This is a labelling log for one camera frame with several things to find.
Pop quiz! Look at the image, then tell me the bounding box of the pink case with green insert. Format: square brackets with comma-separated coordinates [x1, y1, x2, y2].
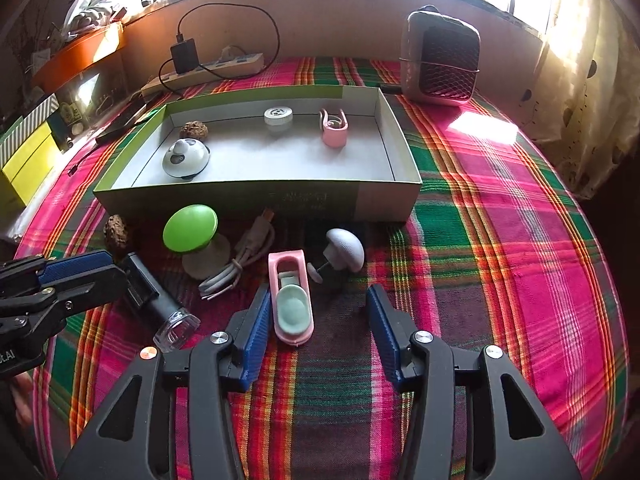
[268, 249, 314, 347]

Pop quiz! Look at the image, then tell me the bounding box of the black clear-capped torch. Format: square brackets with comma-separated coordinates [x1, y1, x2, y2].
[120, 252, 201, 352]

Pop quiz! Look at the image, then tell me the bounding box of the white mushroom-shaped gadget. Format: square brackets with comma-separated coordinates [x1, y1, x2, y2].
[307, 228, 364, 284]

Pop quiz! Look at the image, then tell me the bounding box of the white dome bell gadget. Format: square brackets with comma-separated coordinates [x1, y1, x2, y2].
[163, 138, 210, 179]

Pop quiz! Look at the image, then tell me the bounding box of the grey green cardboard box tray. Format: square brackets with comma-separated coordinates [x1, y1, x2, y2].
[93, 86, 422, 222]

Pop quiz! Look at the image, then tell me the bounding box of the pink phone ring holder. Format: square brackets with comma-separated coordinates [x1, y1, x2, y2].
[319, 108, 349, 148]

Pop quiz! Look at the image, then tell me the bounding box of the white round jar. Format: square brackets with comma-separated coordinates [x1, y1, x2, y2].
[264, 106, 294, 129]

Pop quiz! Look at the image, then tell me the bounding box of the person's hand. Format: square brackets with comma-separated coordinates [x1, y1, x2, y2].
[10, 373, 32, 428]

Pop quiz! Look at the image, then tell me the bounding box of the green mushroom lamp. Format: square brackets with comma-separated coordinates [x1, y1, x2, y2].
[163, 205, 231, 281]

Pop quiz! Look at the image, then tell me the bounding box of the yellow box striped lid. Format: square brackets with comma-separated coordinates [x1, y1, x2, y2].
[1, 94, 60, 212]

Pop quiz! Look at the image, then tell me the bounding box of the plaid bedspread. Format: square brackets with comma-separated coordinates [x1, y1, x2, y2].
[16, 58, 629, 479]

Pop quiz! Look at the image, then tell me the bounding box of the black smartphone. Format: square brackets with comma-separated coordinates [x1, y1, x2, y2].
[96, 93, 149, 146]

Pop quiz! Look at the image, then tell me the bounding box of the orange planter box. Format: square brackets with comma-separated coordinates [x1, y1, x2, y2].
[32, 23, 125, 94]

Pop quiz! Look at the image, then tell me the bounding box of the white power strip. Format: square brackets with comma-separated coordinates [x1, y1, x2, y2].
[141, 53, 265, 98]

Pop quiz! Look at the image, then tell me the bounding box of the grey mesh-front heater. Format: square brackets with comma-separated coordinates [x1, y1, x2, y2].
[399, 4, 480, 106]

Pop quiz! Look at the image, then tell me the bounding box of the cream spotted curtain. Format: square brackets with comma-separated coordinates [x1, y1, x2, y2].
[521, 0, 639, 200]

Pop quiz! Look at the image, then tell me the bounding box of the white coiled usb cable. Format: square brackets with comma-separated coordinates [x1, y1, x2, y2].
[197, 208, 277, 302]

